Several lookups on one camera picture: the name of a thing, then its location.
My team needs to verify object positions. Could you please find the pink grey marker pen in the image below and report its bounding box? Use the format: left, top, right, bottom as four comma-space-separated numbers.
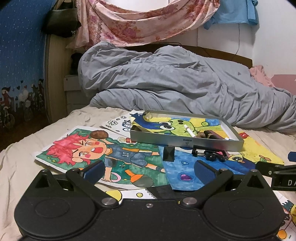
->
204, 130, 230, 140

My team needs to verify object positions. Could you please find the black binder clip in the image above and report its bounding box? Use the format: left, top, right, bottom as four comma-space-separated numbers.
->
163, 146, 175, 162

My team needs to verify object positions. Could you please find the blue yellow cartoon drawing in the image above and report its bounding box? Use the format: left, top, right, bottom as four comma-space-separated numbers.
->
163, 132, 284, 191

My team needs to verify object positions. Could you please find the red-haired boy drawing paper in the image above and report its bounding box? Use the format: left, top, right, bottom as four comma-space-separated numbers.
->
35, 126, 169, 190

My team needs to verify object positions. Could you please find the brown walnut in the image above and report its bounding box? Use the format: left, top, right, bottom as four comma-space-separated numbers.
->
196, 132, 206, 138

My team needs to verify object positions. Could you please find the white marker pink band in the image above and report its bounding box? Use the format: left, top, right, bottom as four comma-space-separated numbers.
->
184, 125, 196, 138

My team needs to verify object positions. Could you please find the green frog drawing paper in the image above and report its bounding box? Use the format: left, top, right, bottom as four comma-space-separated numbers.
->
131, 113, 229, 138

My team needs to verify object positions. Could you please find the black white doodle paper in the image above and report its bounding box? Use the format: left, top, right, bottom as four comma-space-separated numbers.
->
102, 110, 144, 138

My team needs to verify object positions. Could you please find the beige bed sheet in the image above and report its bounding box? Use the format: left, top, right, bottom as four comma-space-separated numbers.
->
1, 106, 295, 240

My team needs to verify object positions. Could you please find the silver shallow box tray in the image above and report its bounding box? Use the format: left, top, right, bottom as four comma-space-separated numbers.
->
130, 110, 244, 151

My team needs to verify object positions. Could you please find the pink ruffled pillow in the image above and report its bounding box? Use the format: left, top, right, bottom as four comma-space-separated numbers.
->
249, 65, 274, 87

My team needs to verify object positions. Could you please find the grey rumpled duvet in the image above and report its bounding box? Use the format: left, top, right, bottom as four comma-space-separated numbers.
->
78, 42, 295, 133

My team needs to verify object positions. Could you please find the wooden headboard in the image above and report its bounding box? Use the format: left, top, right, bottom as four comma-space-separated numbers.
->
147, 43, 253, 69

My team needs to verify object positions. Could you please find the pink floral curtain cloth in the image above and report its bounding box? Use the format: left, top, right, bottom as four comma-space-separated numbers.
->
67, 1, 220, 50

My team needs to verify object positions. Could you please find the black hanging handbag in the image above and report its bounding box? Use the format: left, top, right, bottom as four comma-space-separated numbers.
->
42, 1, 81, 38

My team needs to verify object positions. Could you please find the blue hanging cloth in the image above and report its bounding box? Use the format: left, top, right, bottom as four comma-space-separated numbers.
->
203, 0, 258, 30

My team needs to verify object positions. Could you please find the blue cartoon wall hanging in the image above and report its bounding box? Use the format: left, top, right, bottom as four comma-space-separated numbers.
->
0, 0, 57, 130

